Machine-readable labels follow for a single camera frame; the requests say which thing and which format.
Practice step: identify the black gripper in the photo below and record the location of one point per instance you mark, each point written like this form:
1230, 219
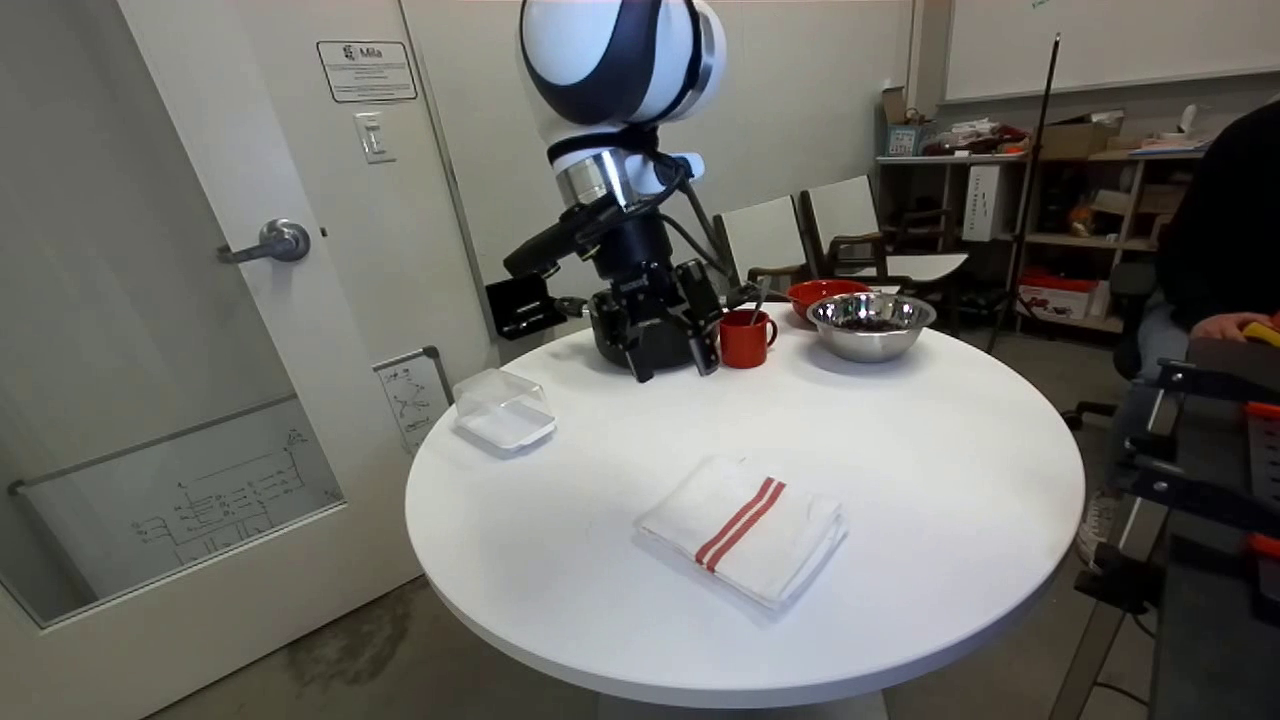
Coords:
666, 303

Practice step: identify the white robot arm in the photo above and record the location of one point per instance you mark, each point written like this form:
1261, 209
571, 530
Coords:
608, 72

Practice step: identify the black pot with lid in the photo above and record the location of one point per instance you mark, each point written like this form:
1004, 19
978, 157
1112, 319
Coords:
608, 327

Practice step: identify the red mug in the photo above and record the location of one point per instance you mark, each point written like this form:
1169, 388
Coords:
745, 336

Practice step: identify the clear plastic container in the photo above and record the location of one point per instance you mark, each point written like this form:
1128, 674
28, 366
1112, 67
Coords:
502, 414

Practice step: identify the steel bowl with beans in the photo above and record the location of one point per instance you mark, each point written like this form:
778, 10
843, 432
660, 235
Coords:
868, 327

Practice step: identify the white folding chair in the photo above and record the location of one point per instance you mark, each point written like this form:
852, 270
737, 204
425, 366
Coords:
828, 230

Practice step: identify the storage shelf with clutter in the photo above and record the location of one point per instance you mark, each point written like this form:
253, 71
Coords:
1048, 215

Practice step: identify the white door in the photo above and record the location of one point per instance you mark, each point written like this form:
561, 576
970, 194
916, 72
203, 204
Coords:
197, 463

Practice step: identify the person in black top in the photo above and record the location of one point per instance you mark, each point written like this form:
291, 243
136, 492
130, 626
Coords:
1218, 264

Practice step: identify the black robot cart with clamps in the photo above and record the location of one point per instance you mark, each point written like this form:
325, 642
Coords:
1199, 550

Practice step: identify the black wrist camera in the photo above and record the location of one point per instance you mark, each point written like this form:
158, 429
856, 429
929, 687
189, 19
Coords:
547, 249

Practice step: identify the black wall file holder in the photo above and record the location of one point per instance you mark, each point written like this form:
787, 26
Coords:
522, 304

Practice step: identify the small whiteboard leaning on wall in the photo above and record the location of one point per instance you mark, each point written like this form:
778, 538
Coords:
418, 388

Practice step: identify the silver door handle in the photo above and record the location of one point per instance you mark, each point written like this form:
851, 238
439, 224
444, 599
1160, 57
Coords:
279, 243

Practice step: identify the wall sign and light switch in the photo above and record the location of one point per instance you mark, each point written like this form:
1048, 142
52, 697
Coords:
366, 72

